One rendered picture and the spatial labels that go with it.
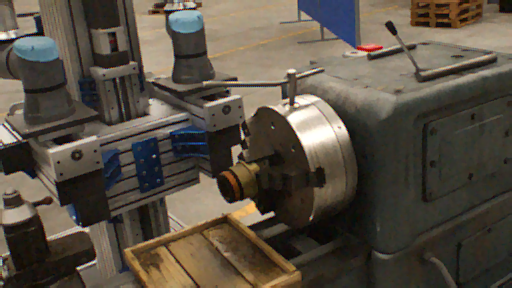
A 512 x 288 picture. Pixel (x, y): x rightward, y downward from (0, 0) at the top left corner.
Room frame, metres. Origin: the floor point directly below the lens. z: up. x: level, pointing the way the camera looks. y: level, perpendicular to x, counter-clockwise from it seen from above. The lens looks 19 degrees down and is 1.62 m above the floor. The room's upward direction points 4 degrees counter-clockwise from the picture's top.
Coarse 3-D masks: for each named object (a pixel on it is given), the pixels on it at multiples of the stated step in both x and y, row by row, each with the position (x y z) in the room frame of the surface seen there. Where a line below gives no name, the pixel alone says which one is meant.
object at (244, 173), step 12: (228, 168) 1.13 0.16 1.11; (240, 168) 1.12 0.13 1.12; (252, 168) 1.14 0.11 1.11; (216, 180) 1.13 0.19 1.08; (228, 180) 1.09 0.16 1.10; (240, 180) 1.10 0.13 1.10; (252, 180) 1.11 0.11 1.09; (228, 192) 1.14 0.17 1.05; (240, 192) 1.09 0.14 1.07; (252, 192) 1.11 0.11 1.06
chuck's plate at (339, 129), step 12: (300, 96) 1.26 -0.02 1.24; (312, 96) 1.25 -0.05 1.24; (324, 108) 1.19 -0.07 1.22; (336, 120) 1.16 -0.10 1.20; (336, 132) 1.14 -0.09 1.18; (348, 144) 1.13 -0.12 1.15; (348, 156) 1.12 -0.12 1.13; (348, 168) 1.11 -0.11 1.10; (348, 180) 1.11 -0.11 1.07; (348, 192) 1.11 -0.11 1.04; (348, 204) 1.14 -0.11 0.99
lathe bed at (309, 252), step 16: (256, 224) 1.30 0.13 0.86; (272, 224) 1.32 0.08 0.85; (320, 224) 1.31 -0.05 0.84; (272, 240) 1.23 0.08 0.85; (288, 240) 1.24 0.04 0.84; (304, 240) 1.24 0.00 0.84; (336, 240) 1.18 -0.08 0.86; (288, 256) 1.24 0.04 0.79; (304, 256) 1.13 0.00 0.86; (320, 256) 1.14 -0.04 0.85; (336, 256) 1.11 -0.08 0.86; (352, 256) 1.11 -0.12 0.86; (368, 256) 1.12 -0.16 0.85; (128, 272) 1.11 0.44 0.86; (304, 272) 1.06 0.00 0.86; (320, 272) 1.05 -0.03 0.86; (336, 272) 1.07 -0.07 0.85; (352, 272) 1.12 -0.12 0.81
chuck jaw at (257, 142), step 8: (256, 112) 1.26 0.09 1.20; (248, 120) 1.23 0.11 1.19; (256, 120) 1.24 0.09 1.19; (248, 128) 1.22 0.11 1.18; (256, 128) 1.22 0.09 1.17; (264, 128) 1.23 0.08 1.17; (248, 136) 1.21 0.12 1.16; (256, 136) 1.21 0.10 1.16; (264, 136) 1.22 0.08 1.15; (240, 144) 1.22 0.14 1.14; (248, 144) 1.19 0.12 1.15; (256, 144) 1.19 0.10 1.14; (264, 144) 1.20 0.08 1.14; (240, 152) 1.17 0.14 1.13; (248, 152) 1.17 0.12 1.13; (256, 152) 1.18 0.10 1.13; (264, 152) 1.19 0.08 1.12; (272, 152) 1.19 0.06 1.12; (248, 160) 1.16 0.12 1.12; (256, 160) 1.18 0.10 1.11
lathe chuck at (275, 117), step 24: (264, 120) 1.23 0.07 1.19; (288, 120) 1.13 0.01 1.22; (312, 120) 1.15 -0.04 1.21; (288, 144) 1.14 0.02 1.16; (312, 144) 1.09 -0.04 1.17; (336, 144) 1.12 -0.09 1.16; (264, 168) 1.25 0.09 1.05; (312, 168) 1.07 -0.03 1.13; (336, 168) 1.09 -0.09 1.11; (288, 192) 1.16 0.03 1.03; (312, 192) 1.06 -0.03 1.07; (336, 192) 1.09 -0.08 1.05; (288, 216) 1.16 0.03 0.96; (312, 216) 1.08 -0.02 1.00
